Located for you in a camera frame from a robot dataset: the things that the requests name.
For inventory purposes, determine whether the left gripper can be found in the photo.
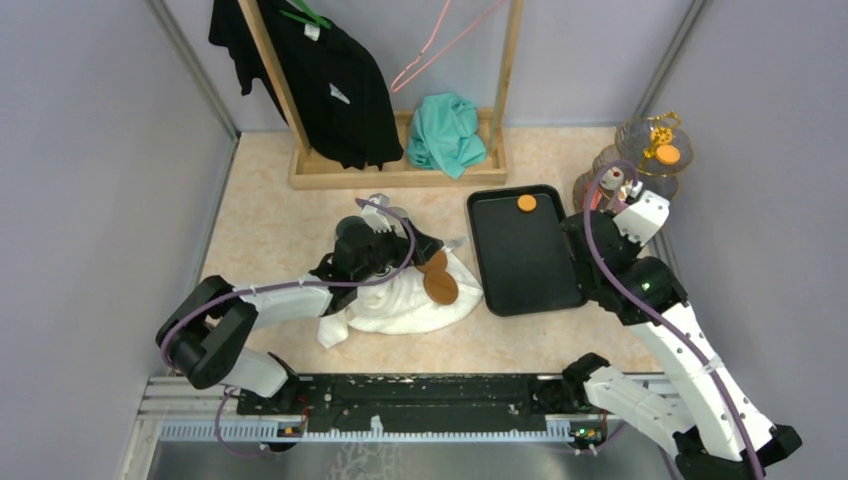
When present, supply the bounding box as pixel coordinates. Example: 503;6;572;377
354;217;443;285

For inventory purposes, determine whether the wooden coaster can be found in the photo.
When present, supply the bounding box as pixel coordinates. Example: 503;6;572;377
423;270;459;305
415;250;448;274

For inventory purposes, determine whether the chocolate biscuit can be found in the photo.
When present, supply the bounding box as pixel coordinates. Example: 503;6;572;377
599;167;627;192

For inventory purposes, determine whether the orange biscuit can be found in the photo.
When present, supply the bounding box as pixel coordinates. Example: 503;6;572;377
516;194;538;213

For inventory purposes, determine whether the red cake slice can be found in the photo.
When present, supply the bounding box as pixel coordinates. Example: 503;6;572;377
582;186;603;210

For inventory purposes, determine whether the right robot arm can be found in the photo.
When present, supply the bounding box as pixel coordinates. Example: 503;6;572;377
561;211;802;479

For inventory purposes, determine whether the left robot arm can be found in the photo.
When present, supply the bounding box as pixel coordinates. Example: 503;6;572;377
155;221;444;414

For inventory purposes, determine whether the grey-blue ceramic mug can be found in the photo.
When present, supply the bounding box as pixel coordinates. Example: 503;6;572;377
335;216;366;238

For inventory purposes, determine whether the white speckled mug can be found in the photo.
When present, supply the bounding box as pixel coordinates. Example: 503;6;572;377
390;206;410;223

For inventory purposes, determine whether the white towel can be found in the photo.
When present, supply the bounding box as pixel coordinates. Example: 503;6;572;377
317;236;483;348

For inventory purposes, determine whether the wooden clothes rack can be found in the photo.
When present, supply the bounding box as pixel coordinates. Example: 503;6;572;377
238;1;524;190

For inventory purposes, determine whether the black baking tray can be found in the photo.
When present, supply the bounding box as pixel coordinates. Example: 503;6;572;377
466;184;587;317

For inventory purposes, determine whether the orange macaron on stand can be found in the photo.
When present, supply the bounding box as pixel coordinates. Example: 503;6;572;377
655;144;681;166

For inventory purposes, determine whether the three-tier glass stand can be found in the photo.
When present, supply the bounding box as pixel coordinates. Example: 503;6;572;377
572;111;694;213

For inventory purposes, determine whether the teal cloth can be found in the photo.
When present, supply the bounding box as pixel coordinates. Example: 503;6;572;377
406;93;487;179

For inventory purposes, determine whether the black t-shirt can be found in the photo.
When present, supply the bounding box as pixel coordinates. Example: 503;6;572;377
208;0;405;172

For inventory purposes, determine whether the pink hanger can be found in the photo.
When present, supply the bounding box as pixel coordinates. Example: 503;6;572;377
389;0;511;94

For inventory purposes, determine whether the green hanger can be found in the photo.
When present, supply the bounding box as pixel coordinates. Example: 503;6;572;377
278;0;332;29

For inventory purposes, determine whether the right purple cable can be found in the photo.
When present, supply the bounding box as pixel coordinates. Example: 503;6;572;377
582;160;766;480

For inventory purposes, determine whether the purple cable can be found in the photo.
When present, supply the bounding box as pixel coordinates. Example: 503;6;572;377
158;197;417;460
582;160;766;480

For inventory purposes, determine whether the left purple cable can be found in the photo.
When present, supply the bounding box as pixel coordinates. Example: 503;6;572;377
158;197;417;460

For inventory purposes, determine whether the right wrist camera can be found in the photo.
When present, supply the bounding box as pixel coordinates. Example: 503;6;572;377
613;182;670;247

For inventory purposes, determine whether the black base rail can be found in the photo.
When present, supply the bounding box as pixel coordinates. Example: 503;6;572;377
237;374;614;443

